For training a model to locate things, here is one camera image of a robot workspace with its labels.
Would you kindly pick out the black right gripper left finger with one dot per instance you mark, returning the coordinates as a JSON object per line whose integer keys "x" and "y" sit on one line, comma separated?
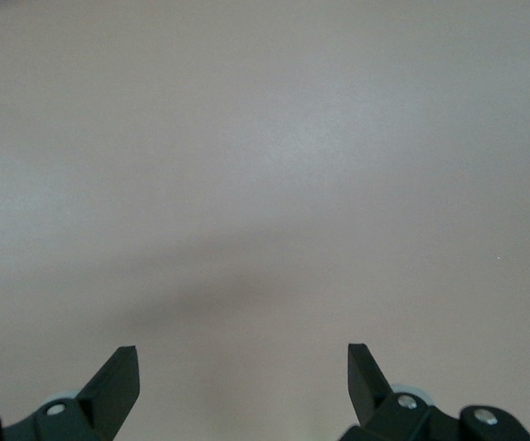
{"x": 108, "y": 395}

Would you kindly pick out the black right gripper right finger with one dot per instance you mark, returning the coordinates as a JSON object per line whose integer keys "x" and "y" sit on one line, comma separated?
{"x": 375, "y": 399}

